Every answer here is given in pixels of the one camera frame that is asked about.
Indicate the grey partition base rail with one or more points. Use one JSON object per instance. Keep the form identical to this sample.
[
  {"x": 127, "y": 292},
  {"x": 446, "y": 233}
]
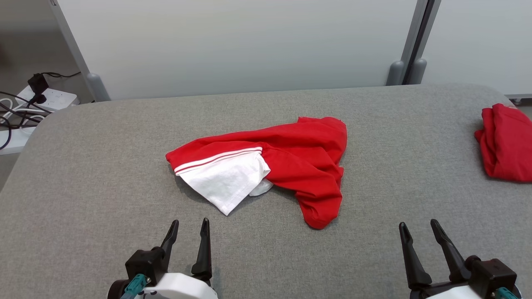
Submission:
[{"x": 519, "y": 98}]

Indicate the red t-shirt with white sleeves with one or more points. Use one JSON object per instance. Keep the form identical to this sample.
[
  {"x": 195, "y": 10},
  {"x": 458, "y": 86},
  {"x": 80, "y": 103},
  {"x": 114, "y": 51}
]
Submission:
[{"x": 299, "y": 166}]

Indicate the teal left camera connector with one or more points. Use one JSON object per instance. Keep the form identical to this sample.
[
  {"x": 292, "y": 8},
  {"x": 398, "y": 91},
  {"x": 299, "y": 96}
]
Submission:
[{"x": 135, "y": 286}]

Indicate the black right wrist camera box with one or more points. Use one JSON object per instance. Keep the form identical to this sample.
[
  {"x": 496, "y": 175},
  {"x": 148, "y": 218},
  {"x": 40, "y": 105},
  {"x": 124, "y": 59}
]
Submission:
[{"x": 494, "y": 274}]

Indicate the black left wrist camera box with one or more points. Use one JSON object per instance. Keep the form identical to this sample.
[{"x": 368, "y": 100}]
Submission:
[{"x": 145, "y": 263}]

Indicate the flat white power strip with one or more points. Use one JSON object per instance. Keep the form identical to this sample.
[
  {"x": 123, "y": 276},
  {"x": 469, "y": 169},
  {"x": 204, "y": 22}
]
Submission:
[{"x": 16, "y": 143}]

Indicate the teal camera connector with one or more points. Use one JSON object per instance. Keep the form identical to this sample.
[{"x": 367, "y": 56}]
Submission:
[
  {"x": 135, "y": 286},
  {"x": 507, "y": 294}
]

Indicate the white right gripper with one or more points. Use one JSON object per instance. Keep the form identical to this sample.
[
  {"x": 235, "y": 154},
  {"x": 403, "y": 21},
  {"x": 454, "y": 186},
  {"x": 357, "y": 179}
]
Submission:
[{"x": 449, "y": 292}]

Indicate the red shorts with white stripe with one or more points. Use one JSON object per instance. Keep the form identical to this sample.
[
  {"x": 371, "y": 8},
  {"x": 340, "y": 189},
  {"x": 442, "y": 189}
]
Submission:
[{"x": 507, "y": 141}]

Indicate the teal right camera connector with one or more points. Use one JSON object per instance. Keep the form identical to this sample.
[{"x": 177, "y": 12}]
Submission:
[{"x": 507, "y": 294}]

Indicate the black power adapter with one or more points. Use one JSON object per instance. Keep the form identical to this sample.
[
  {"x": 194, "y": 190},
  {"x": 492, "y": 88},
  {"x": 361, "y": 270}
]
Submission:
[{"x": 38, "y": 83}]

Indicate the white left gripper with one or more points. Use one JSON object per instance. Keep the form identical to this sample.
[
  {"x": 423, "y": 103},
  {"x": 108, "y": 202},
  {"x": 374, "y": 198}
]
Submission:
[{"x": 178, "y": 288}]

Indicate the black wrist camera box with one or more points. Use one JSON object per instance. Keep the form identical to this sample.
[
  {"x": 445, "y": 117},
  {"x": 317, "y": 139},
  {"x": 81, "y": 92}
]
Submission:
[
  {"x": 145, "y": 263},
  {"x": 494, "y": 274}
]

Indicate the white power strip with sockets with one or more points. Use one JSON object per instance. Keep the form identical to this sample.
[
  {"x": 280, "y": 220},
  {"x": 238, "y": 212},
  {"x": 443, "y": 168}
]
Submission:
[{"x": 58, "y": 99}]

